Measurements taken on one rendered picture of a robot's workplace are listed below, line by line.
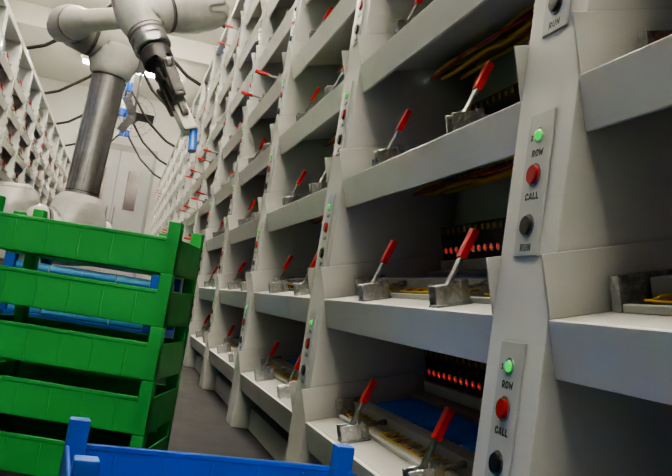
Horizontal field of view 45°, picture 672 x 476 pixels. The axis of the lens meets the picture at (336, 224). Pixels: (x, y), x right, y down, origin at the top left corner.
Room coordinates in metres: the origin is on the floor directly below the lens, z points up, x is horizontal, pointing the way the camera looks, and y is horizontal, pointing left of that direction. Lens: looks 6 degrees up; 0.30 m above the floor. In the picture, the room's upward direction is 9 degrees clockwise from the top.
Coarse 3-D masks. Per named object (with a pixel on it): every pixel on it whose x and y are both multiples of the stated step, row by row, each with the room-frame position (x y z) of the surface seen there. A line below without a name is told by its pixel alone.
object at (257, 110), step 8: (280, 80) 2.12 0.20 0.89; (272, 88) 2.23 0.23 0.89; (280, 88) 2.13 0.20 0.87; (264, 96) 2.35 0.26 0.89; (272, 96) 2.24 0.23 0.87; (248, 104) 2.65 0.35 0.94; (256, 104) 2.66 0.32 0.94; (264, 104) 2.37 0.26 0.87; (272, 104) 2.27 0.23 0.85; (248, 112) 2.66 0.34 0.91; (256, 112) 2.51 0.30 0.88; (264, 112) 2.38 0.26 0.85; (272, 112) 2.57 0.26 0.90; (248, 120) 2.66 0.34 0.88; (256, 120) 2.52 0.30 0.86
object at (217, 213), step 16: (240, 80) 3.34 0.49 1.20; (240, 112) 3.35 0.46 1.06; (224, 160) 3.34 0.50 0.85; (224, 176) 3.34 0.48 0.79; (224, 208) 3.35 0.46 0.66; (208, 224) 3.36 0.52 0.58; (208, 256) 3.34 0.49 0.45; (208, 272) 3.35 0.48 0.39; (208, 304) 3.35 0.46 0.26; (192, 320) 3.34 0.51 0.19; (192, 352) 3.34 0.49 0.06
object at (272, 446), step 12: (216, 384) 2.64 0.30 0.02; (228, 384) 2.43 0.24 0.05; (228, 396) 2.36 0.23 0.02; (252, 408) 1.98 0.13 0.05; (252, 420) 1.95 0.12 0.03; (264, 420) 1.81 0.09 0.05; (252, 432) 1.92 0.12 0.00; (264, 432) 1.79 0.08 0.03; (276, 432) 1.68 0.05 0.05; (264, 444) 1.77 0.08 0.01; (276, 444) 1.66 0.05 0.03; (276, 456) 1.64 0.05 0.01
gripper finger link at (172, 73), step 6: (162, 60) 1.83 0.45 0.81; (168, 66) 1.83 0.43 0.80; (174, 66) 1.83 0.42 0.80; (168, 72) 1.82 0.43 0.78; (174, 72) 1.83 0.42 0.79; (168, 78) 1.83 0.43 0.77; (174, 78) 1.83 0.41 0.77; (180, 78) 1.83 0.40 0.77; (174, 84) 1.82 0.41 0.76; (180, 84) 1.83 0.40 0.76; (174, 90) 1.82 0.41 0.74
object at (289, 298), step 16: (256, 272) 1.98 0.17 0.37; (272, 272) 1.99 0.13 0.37; (288, 272) 2.00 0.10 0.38; (304, 272) 2.01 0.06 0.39; (256, 288) 1.98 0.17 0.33; (272, 288) 1.80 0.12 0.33; (288, 288) 1.81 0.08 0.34; (304, 288) 1.54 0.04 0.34; (256, 304) 1.95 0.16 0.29; (272, 304) 1.75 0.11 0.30; (288, 304) 1.58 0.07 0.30; (304, 304) 1.44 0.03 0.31; (304, 320) 1.46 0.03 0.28
